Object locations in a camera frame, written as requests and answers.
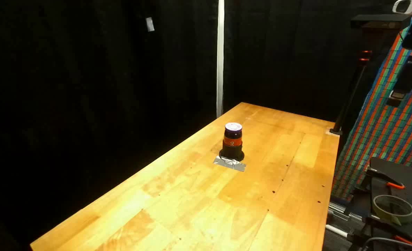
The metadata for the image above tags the colourful patterned cloth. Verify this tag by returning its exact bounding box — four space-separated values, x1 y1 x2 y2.
331 17 412 203

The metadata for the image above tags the grey cable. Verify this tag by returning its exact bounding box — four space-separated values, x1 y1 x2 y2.
361 237 412 251

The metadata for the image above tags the black curtain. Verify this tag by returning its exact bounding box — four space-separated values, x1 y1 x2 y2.
0 0 402 251

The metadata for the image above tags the silver tape patch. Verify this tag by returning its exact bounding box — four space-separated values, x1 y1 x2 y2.
213 155 246 172

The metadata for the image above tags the white tube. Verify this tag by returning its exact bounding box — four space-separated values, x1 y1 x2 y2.
326 224 349 239

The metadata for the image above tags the dark cup with orange band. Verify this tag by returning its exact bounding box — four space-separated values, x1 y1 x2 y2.
219 122 245 162

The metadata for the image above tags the orange handled clamp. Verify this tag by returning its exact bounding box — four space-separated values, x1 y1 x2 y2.
366 167 406 190
393 235 412 246

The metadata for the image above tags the white pole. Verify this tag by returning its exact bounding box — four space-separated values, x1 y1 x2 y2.
216 0 225 118

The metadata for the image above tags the camera on mount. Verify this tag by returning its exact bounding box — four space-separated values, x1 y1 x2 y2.
329 14 412 136

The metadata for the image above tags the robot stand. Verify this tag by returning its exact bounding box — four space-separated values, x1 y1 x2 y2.
326 157 412 251

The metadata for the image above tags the roll of tape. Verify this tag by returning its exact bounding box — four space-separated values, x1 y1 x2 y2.
373 195 412 226

